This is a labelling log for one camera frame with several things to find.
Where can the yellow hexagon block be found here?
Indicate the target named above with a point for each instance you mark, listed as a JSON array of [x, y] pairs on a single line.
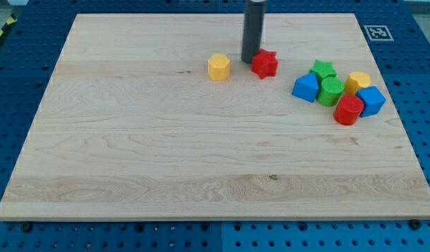
[[219, 67]]

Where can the red star block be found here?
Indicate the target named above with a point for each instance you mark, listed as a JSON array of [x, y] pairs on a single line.
[[264, 64]]

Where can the green star block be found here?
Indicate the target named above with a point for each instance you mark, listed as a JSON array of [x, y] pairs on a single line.
[[322, 70]]

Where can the wooden board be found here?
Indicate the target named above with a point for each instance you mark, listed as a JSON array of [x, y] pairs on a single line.
[[132, 128]]

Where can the blue triangle block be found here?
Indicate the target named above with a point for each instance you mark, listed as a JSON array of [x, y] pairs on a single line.
[[306, 87]]

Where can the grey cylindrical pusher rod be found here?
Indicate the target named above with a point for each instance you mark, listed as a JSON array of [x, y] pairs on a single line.
[[252, 30]]

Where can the green cylinder block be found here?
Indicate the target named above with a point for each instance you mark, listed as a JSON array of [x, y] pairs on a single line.
[[330, 91]]

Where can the red cylinder block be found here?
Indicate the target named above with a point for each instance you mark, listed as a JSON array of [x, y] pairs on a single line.
[[348, 110]]

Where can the yellow cylinder block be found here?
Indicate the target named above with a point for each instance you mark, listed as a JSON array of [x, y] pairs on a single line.
[[357, 80]]

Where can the blue cube block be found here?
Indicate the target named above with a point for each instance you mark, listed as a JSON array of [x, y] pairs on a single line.
[[372, 99]]

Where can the white fiducial marker tag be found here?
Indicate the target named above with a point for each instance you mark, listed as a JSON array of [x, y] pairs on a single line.
[[378, 32]]

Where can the black bolt left front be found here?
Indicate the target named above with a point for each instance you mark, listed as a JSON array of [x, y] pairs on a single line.
[[26, 227]]

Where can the black bolt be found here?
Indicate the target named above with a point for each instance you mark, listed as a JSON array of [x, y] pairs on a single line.
[[26, 227], [415, 224]]

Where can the black bolt right front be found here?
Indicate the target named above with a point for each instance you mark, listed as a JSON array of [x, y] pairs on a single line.
[[415, 224]]

